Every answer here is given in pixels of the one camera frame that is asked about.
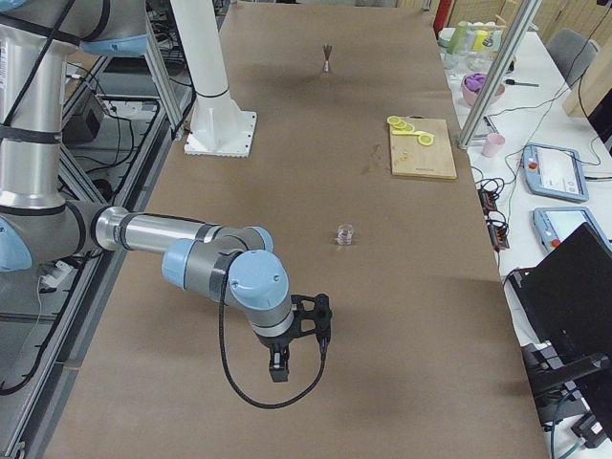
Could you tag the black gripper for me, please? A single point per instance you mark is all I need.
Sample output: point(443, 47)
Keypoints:
point(273, 343)

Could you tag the yellow plastic knife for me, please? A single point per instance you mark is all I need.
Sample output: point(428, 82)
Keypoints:
point(397, 132)

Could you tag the aluminium frame post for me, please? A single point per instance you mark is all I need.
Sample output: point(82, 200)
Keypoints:
point(514, 34)

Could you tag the pink cup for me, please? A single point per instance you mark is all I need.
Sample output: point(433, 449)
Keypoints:
point(493, 145)

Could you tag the clear glass shaker cup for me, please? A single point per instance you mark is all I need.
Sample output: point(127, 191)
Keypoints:
point(345, 234)

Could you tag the green cup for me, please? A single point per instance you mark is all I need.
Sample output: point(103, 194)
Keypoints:
point(458, 38)

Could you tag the pink bowl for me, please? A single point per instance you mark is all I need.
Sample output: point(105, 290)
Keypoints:
point(471, 86)

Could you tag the wooden cutting board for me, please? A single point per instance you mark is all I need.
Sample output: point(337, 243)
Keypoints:
point(411, 159)

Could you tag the blue teach pendant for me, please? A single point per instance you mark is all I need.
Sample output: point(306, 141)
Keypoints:
point(555, 172)
point(554, 225)

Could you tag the steel jigger measuring cup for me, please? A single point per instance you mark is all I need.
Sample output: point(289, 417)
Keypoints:
point(327, 49)

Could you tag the white mounting pillar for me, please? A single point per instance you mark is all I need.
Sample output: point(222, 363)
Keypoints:
point(218, 127)

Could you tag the red cylinder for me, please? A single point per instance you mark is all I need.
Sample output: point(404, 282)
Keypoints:
point(441, 16)

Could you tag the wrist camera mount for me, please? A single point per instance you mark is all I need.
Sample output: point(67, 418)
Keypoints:
point(312, 316)

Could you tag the black laptop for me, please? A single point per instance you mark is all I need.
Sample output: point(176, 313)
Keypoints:
point(567, 296)

